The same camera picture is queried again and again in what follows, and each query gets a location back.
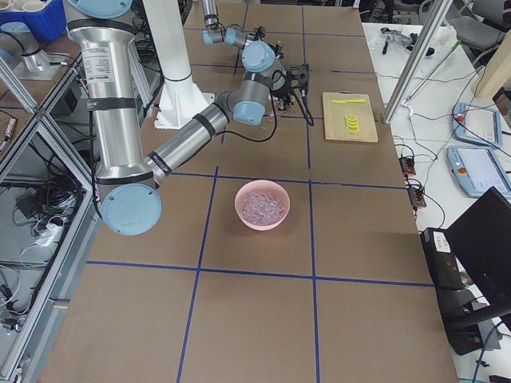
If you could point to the clear plastic bag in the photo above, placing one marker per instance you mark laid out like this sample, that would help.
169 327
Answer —
389 37

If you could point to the pile of ice cubes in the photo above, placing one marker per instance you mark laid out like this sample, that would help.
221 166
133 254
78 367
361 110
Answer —
261 209

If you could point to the blue teach pendant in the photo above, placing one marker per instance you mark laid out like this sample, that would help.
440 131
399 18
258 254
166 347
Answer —
477 124
477 169

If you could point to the bamboo cutting board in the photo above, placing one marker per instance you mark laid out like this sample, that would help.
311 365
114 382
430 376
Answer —
335 126

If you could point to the blue storage bin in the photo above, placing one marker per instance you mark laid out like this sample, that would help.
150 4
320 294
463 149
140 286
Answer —
47 24

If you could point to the blue teach pendant far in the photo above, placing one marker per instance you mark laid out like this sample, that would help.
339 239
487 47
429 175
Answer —
477 124

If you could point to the grey office chair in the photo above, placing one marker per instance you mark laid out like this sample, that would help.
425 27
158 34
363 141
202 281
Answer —
490 31

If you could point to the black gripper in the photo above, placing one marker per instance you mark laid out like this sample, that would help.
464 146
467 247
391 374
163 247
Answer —
282 89

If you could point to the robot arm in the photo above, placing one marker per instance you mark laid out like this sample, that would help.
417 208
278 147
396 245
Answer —
127 179
215 32

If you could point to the pink bowl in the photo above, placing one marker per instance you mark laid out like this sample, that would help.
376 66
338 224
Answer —
260 186

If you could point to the black monitor on stand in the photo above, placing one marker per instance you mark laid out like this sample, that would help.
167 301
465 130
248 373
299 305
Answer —
469 263

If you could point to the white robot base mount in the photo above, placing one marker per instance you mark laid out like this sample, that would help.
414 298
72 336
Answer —
181 98

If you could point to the aluminium frame post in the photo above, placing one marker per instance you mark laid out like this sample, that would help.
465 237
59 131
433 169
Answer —
433 21

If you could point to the blue teach pendant near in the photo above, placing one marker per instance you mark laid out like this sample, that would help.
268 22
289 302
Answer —
477 169

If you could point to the yellow plastic knife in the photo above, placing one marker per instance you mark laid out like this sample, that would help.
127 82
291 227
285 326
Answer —
348 101

